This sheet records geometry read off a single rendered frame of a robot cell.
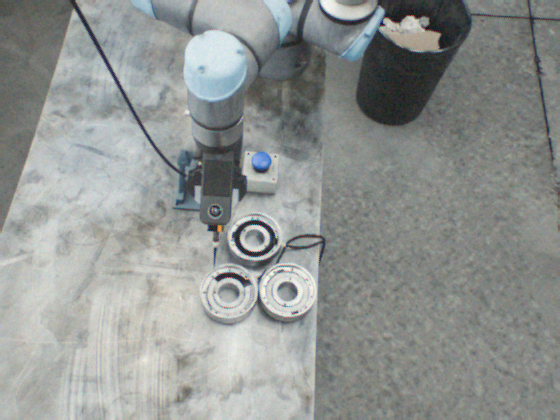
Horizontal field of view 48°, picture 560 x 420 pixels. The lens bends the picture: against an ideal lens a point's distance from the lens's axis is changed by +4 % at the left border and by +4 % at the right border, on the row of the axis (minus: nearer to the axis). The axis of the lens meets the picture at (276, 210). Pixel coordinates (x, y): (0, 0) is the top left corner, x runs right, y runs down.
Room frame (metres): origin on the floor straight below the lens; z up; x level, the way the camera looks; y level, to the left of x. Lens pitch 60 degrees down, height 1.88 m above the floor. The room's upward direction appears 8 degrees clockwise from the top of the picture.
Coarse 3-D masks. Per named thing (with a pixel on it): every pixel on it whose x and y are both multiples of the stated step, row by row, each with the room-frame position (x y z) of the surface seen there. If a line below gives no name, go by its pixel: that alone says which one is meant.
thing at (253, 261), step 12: (240, 216) 0.57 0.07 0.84; (252, 216) 0.58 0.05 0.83; (264, 216) 0.58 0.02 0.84; (252, 228) 0.56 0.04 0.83; (264, 228) 0.56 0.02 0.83; (276, 228) 0.56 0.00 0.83; (228, 240) 0.52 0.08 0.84; (240, 240) 0.53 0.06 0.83; (264, 240) 0.54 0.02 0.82; (240, 252) 0.50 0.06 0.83; (276, 252) 0.51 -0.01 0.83; (252, 264) 0.48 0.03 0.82
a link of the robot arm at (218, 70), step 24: (192, 48) 0.53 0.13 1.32; (216, 48) 0.53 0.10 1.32; (240, 48) 0.54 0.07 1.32; (192, 72) 0.50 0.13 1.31; (216, 72) 0.50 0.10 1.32; (240, 72) 0.51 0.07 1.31; (192, 96) 0.50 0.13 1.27; (216, 96) 0.49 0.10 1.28; (240, 96) 0.51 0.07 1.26; (216, 120) 0.49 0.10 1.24
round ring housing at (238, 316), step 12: (228, 264) 0.47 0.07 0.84; (252, 276) 0.45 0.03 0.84; (204, 288) 0.42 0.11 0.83; (216, 288) 0.42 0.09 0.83; (240, 288) 0.43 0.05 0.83; (252, 288) 0.43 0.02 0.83; (204, 300) 0.40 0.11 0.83; (216, 300) 0.40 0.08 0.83; (240, 300) 0.40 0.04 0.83; (252, 300) 0.41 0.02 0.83; (216, 312) 0.38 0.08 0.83; (240, 312) 0.38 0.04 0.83
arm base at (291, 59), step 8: (296, 40) 1.00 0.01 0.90; (280, 48) 0.98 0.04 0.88; (288, 48) 0.99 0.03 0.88; (296, 48) 1.00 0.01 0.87; (304, 48) 1.01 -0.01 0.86; (272, 56) 0.98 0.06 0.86; (280, 56) 0.98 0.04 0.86; (288, 56) 0.98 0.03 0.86; (296, 56) 1.00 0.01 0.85; (304, 56) 1.01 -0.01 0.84; (272, 64) 0.97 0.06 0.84; (280, 64) 0.97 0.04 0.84; (288, 64) 0.98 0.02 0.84; (296, 64) 1.00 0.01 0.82; (304, 64) 1.00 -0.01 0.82; (264, 72) 0.97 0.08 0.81; (272, 72) 0.97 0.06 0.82; (280, 72) 0.97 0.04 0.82; (288, 72) 0.97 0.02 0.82; (296, 72) 0.98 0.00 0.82; (280, 80) 0.96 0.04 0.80
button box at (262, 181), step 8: (248, 152) 0.72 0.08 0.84; (256, 152) 0.72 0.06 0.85; (248, 160) 0.70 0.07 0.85; (272, 160) 0.71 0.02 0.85; (248, 168) 0.68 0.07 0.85; (272, 168) 0.69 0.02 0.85; (248, 176) 0.66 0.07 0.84; (256, 176) 0.67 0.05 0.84; (264, 176) 0.67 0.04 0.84; (272, 176) 0.67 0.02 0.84; (248, 184) 0.66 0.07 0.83; (256, 184) 0.66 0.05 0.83; (264, 184) 0.66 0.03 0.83; (272, 184) 0.66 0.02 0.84; (264, 192) 0.66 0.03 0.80; (272, 192) 0.66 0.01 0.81
